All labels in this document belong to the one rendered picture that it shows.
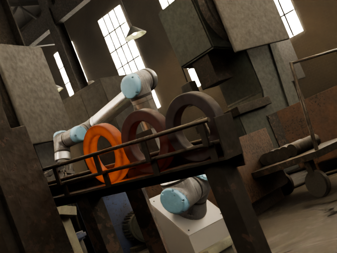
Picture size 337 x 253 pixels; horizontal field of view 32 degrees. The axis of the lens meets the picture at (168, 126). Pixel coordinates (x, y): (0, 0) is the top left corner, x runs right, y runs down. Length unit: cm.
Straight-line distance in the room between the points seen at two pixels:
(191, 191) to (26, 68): 368
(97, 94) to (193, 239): 454
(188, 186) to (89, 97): 469
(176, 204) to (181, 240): 26
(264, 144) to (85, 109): 324
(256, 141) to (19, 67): 266
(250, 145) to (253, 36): 276
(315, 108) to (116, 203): 214
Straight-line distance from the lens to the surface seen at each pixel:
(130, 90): 286
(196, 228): 312
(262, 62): 773
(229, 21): 713
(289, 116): 591
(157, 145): 202
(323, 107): 575
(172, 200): 292
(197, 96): 147
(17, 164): 189
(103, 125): 173
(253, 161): 470
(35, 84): 631
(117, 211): 576
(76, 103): 768
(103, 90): 733
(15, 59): 623
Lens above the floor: 54
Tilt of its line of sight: 5 degrees up
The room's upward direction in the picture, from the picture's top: 22 degrees counter-clockwise
